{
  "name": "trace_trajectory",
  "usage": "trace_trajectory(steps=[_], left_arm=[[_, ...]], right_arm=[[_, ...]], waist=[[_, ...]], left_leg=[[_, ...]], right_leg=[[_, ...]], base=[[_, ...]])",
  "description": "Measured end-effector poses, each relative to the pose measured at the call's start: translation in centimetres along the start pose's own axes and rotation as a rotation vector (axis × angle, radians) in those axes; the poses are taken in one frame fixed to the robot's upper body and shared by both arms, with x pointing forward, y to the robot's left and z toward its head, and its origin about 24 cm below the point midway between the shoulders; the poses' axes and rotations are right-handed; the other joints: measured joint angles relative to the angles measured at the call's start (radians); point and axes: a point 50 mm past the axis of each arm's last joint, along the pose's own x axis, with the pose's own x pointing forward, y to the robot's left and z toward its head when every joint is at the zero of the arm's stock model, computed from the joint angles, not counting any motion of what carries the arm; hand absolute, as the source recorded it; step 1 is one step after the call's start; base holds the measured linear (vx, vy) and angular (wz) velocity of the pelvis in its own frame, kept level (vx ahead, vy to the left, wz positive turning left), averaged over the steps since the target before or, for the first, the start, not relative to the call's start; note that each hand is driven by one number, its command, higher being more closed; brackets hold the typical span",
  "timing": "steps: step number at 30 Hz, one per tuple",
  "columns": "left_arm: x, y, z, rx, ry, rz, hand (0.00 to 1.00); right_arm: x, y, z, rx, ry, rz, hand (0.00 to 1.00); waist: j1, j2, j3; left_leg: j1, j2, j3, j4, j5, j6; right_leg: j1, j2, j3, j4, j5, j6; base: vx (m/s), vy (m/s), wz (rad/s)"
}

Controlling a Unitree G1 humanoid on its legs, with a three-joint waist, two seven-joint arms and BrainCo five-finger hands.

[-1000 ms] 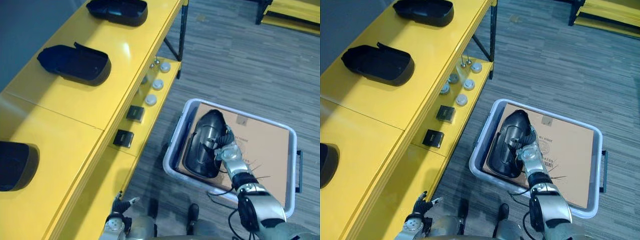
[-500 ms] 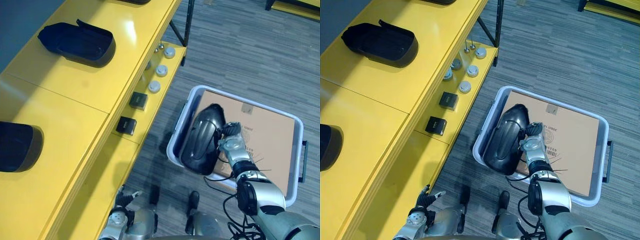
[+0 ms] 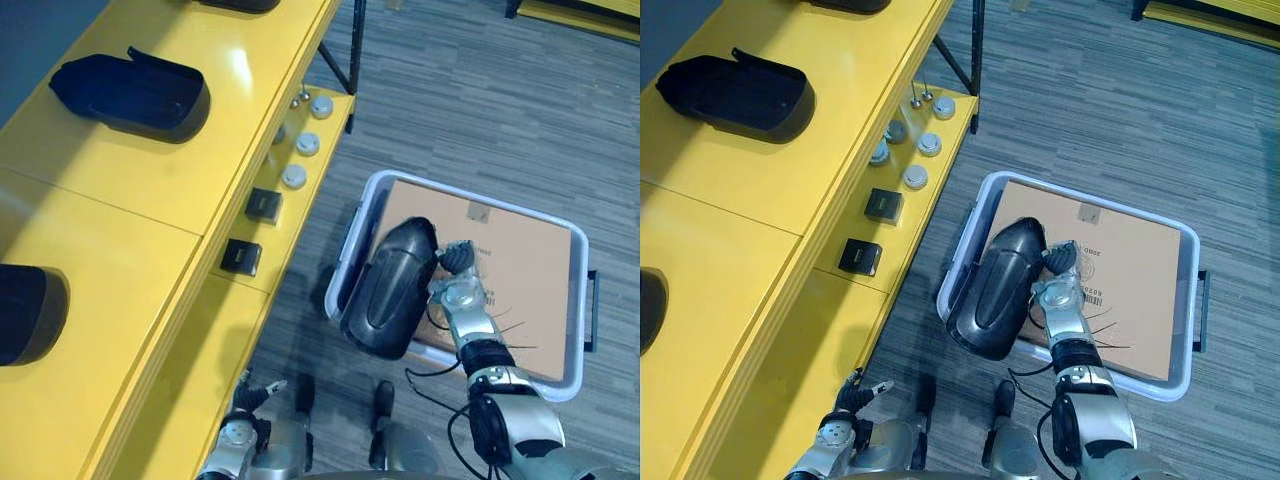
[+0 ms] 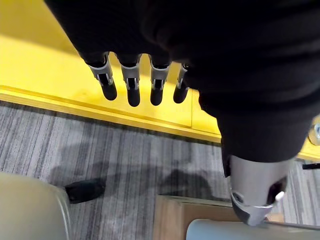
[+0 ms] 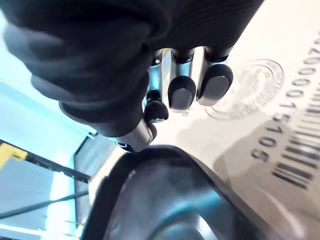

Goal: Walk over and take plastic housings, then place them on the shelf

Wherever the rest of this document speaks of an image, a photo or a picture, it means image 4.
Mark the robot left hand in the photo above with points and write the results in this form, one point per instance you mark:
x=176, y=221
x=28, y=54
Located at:
x=200, y=50

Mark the silver caster wheel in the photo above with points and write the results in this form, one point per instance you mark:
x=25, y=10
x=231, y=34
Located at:
x=315, y=133

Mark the brown cardboard box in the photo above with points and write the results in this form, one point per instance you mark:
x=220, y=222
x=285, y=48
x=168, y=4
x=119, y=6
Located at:
x=195, y=220

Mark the dark robot foot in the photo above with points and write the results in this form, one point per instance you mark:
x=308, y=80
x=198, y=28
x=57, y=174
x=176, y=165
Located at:
x=83, y=191

